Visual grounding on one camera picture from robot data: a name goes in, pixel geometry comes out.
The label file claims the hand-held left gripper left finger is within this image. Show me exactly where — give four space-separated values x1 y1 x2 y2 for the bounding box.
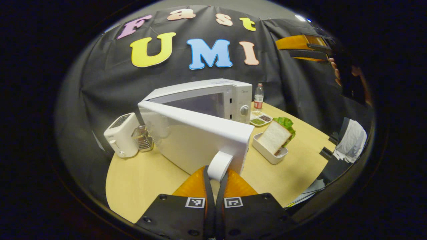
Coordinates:
135 166 216 240

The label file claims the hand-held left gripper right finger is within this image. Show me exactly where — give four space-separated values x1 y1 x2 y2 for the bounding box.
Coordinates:
216 168 296 240

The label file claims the white microwave oven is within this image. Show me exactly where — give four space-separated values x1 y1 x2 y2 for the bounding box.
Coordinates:
138 79 255 182

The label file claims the lettuce sandwich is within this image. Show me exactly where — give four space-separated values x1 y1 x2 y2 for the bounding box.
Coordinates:
259 117 296 156

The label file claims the white cloth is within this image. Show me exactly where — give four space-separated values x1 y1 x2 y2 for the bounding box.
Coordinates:
334 119 368 164

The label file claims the white rectangular tray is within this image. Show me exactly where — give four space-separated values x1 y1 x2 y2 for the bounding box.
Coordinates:
252 133 289 165

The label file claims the clear plastic water bottle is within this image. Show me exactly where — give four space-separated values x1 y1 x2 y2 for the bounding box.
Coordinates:
254 83 265 110

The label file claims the divided plate of beans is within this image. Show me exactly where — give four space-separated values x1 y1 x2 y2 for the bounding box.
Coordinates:
250 110 273 127

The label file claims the small glass jar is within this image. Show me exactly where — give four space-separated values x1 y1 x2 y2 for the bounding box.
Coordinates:
132 125 154 153

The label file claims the white toaster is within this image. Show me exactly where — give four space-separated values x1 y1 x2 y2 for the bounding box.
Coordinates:
104 113 140 158

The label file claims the black backdrop cloth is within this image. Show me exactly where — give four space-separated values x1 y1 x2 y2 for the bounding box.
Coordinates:
56 5 375 204

